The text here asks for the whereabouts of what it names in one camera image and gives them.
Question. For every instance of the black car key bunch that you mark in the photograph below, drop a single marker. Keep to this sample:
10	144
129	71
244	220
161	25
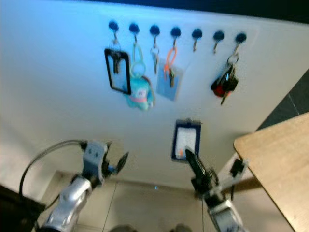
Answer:
226	82

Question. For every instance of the clear plastic card holder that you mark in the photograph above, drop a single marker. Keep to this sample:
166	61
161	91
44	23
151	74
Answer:
164	90

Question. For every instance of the navy badge holder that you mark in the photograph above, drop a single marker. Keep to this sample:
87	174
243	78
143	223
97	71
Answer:
185	137

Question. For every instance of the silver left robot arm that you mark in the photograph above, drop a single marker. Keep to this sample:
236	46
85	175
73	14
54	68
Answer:
72	208

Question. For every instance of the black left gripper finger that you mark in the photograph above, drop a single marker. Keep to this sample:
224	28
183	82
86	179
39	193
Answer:
122	162

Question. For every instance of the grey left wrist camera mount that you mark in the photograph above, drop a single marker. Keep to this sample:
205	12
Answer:
94	153

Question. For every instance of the black box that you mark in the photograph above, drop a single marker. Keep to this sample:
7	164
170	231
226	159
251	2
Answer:
14	215

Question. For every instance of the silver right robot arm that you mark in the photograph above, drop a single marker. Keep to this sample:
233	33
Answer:
227	217

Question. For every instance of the single silver key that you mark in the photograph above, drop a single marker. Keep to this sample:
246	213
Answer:
155	63

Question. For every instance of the white hook rail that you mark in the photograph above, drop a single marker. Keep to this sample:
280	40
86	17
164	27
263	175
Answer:
123	23

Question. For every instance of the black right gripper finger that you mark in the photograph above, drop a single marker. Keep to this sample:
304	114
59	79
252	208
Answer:
195	165

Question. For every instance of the small dark key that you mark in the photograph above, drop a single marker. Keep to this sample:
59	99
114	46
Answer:
172	78

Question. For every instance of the black knob metal hook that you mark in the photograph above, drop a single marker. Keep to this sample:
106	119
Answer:
218	35
240	36
133	27
175	32
113	25
196	33
154	30

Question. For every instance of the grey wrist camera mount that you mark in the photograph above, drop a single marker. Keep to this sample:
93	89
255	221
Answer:
94	153
231	182

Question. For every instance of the light wooden table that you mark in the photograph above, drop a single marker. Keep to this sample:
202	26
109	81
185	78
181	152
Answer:
277	169

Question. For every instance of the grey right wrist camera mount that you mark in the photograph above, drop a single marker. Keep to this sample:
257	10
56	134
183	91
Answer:
231	182

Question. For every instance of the grey robot left foot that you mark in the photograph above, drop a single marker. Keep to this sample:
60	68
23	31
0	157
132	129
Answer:
123	228

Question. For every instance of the grey robot foot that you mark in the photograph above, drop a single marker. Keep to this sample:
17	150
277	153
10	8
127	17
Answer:
178	228
123	228

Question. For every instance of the grey robot right foot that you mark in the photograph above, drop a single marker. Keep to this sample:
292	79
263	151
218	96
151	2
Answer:
178	228

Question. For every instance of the dark key bunch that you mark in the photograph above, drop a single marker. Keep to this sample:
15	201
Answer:
116	62

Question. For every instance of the black frame card holder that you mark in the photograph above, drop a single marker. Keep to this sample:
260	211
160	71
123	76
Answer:
119	84

